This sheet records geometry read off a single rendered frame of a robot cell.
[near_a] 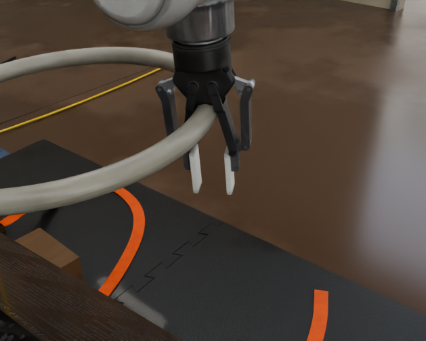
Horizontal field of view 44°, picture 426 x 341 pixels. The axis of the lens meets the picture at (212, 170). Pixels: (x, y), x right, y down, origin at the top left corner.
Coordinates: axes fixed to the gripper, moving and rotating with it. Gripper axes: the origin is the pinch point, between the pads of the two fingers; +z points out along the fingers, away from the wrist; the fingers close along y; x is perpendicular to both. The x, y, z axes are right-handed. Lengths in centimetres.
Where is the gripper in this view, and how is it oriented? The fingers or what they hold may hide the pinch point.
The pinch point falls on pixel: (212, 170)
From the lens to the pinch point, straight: 77.9
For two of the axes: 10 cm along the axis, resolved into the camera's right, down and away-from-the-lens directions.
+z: 0.8, 8.5, 5.3
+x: -1.9, 5.3, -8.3
